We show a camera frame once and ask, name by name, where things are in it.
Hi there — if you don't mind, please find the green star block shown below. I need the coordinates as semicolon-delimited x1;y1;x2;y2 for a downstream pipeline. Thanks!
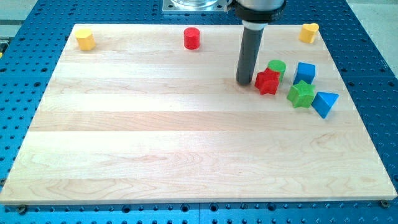
287;80;315;108

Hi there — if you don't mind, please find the right board corner screw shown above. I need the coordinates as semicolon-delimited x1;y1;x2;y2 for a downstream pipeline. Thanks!
379;200;391;208

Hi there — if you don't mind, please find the left board corner screw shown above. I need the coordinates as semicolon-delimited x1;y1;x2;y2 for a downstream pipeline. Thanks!
16;205;27;215

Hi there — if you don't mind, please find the yellow hexagonal block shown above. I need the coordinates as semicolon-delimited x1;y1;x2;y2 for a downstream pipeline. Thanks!
75;29;96;50

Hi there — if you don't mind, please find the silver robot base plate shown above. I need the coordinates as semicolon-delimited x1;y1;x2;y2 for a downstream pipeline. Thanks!
162;0;232;14

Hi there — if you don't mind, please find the blue triangular prism block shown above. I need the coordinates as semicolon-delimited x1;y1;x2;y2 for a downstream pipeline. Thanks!
312;91;339;119

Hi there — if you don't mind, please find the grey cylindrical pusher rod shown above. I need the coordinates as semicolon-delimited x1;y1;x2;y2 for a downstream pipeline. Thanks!
236;21;267;85

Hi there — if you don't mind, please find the red star block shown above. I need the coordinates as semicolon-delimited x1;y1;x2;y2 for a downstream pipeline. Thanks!
255;68;280;95

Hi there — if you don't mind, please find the yellow heart block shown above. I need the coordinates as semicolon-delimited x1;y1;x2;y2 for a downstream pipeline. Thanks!
298;23;319;44

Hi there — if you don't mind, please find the blue cube block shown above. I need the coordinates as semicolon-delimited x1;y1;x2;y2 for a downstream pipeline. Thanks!
293;62;317;85

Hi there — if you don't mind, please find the red cylinder block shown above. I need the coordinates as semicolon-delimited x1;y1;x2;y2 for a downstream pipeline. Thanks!
183;27;200;50

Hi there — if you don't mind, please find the board corner screw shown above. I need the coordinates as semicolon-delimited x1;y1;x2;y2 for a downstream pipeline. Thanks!
16;205;27;215
379;200;391;208

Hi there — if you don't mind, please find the green cylinder block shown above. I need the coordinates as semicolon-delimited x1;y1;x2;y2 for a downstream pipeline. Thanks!
267;59;287;82

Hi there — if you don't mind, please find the light wooden board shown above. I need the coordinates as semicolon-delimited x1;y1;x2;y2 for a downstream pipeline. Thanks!
1;24;397;205

